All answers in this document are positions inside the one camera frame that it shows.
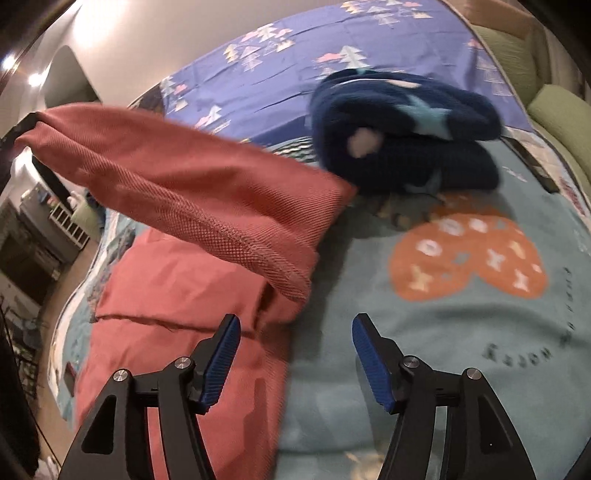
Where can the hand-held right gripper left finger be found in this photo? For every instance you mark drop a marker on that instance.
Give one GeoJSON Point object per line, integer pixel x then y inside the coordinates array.
{"type": "Point", "coordinates": [224, 364]}

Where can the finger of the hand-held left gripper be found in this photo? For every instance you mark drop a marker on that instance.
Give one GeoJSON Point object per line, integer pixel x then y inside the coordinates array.
{"type": "Point", "coordinates": [16, 133]}
{"type": "Point", "coordinates": [51, 181]}

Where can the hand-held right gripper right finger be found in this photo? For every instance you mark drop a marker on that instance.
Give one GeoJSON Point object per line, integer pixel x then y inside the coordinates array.
{"type": "Point", "coordinates": [369, 364]}

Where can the red woven cloth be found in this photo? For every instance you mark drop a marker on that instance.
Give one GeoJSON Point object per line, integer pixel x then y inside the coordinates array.
{"type": "Point", "coordinates": [184, 194]}

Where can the teal printed blanket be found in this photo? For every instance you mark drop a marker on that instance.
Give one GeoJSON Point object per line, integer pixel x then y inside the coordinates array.
{"type": "Point", "coordinates": [415, 369]}

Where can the white shelf unit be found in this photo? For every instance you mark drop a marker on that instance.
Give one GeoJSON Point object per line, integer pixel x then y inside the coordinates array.
{"type": "Point", "coordinates": [69, 228]}

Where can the navy fleece garment with stars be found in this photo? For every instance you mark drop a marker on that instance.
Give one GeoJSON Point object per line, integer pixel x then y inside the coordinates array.
{"type": "Point", "coordinates": [415, 147]}

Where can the blue tree print bed sheet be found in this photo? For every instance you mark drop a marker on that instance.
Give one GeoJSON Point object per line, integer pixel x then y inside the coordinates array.
{"type": "Point", "coordinates": [286, 69]}

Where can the black flat device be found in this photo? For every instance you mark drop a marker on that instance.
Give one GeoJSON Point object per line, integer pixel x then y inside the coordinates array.
{"type": "Point", "coordinates": [535, 164]}

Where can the green cushion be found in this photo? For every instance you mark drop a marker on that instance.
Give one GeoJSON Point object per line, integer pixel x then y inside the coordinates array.
{"type": "Point", "coordinates": [565, 120]}
{"type": "Point", "coordinates": [508, 60]}

